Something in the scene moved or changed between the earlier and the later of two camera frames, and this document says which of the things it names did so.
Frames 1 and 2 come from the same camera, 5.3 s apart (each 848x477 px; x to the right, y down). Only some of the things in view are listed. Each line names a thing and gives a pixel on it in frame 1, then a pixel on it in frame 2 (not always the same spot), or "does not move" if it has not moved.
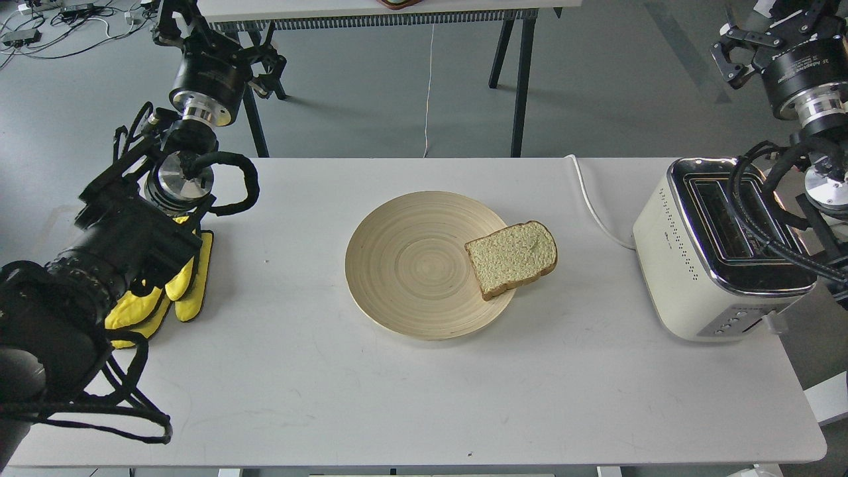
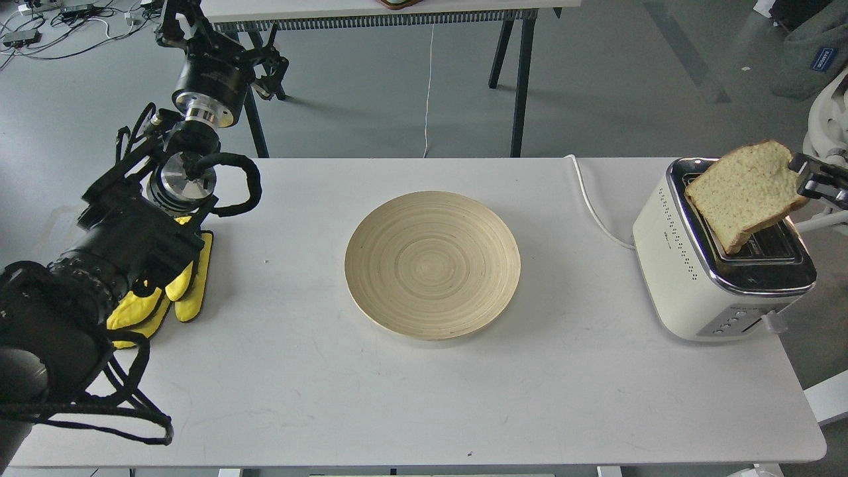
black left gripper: (214, 70) does not move
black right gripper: (804, 44) to (821, 179)
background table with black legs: (247, 20) does not move
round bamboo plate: (408, 267) does not move
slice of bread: (511, 257) to (746, 189)
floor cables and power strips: (49, 28) does not move
